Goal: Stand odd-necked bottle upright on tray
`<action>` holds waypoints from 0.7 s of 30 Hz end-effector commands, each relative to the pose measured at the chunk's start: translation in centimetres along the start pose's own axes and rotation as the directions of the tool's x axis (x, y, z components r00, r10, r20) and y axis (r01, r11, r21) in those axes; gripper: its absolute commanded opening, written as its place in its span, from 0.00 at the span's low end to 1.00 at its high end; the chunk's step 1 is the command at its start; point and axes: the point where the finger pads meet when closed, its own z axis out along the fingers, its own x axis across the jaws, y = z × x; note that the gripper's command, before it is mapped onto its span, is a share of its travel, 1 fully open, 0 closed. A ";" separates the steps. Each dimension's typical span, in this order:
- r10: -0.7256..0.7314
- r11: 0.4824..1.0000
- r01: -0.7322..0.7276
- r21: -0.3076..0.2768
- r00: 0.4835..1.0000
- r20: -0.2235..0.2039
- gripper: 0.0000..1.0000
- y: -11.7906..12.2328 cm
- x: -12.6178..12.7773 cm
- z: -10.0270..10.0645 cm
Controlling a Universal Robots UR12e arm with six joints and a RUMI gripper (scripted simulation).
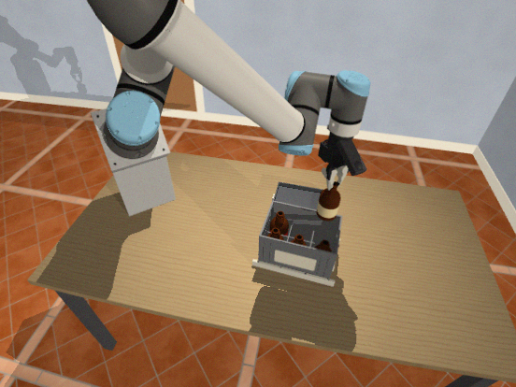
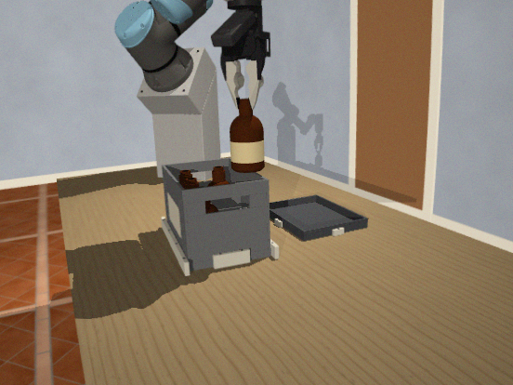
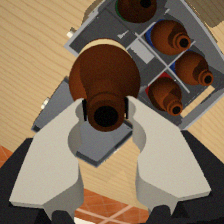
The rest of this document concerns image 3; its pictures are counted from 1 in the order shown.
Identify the grey plastic crate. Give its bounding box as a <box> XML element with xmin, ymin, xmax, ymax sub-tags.
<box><xmin>63</xmin><ymin>0</ymin><xmax>224</xmax><ymax>130</ymax></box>

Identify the grey shallow tray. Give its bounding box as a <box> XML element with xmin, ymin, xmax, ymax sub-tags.
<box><xmin>30</xmin><ymin>78</ymin><xmax>133</xmax><ymax>168</ymax></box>

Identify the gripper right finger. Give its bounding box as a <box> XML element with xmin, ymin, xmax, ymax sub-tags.
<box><xmin>124</xmin><ymin>96</ymin><xmax>224</xmax><ymax>224</ymax></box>

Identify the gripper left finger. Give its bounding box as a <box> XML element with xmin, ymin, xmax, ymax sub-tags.
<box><xmin>0</xmin><ymin>98</ymin><xmax>87</xmax><ymax>224</ymax></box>

